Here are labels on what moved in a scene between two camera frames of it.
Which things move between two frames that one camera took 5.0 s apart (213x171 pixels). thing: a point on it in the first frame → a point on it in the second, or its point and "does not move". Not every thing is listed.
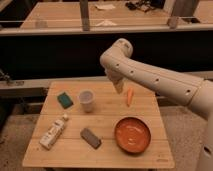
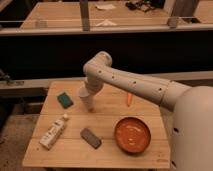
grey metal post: [84, 11] does not move
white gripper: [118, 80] → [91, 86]
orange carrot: [130, 94] does not move
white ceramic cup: [86, 98] does not move
